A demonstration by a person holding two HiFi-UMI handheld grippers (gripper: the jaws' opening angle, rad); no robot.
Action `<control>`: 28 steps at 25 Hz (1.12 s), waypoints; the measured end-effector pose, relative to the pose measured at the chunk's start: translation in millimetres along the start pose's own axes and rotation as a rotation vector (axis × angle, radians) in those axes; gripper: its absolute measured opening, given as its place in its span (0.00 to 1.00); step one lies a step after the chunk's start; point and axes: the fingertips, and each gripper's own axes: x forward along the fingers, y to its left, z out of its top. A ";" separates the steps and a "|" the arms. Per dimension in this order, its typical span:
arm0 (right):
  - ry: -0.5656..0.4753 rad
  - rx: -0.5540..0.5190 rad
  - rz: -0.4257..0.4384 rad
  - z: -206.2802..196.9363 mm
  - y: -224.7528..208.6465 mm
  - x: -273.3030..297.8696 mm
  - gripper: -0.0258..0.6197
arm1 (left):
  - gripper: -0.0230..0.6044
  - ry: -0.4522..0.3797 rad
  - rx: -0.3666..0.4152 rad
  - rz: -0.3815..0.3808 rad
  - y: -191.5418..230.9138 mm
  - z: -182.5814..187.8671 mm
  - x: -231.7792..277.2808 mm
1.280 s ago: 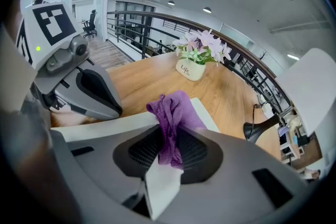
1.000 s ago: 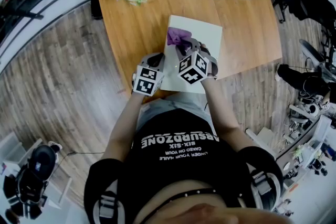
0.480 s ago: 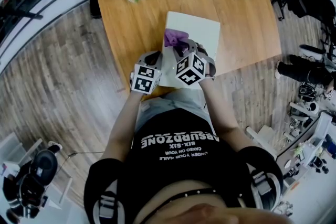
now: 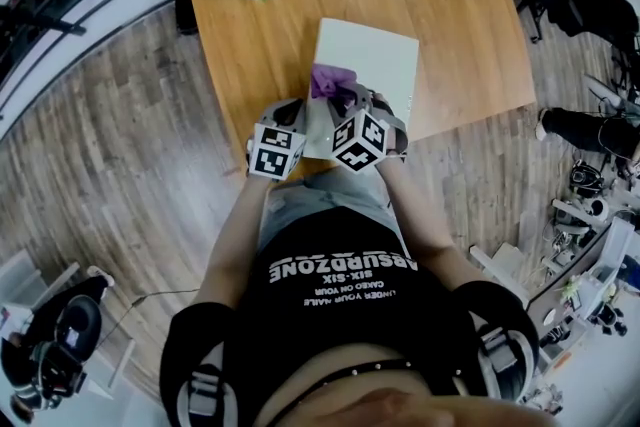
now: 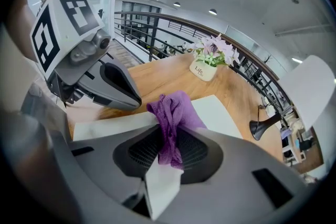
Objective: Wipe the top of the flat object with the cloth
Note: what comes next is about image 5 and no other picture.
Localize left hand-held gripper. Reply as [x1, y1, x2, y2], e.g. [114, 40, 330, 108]
[30, 0, 142, 111]

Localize light gray shorts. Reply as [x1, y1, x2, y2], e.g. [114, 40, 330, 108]
[19, 81, 69, 124]

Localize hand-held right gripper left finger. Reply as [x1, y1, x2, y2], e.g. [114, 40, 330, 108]
[59, 124, 164, 224]

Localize white rectangular board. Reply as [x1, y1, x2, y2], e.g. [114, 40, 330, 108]
[72, 94, 244, 221]

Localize black metal railing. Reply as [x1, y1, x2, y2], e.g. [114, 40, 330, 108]
[114, 11, 295, 124]

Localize purple cloth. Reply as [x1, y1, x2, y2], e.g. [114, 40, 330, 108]
[146, 90, 209, 170]

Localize person's left forearm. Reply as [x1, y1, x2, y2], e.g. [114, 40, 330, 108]
[7, 0, 40, 63]

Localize black lamp cable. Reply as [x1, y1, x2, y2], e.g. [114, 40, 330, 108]
[256, 104, 266, 124]

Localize black lamp base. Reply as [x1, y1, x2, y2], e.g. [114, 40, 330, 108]
[248, 54, 336, 142]

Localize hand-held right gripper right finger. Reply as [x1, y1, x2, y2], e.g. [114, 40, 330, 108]
[159, 126, 308, 224]

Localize pink flowers in white pot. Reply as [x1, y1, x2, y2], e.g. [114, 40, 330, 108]
[189, 33, 241, 82]

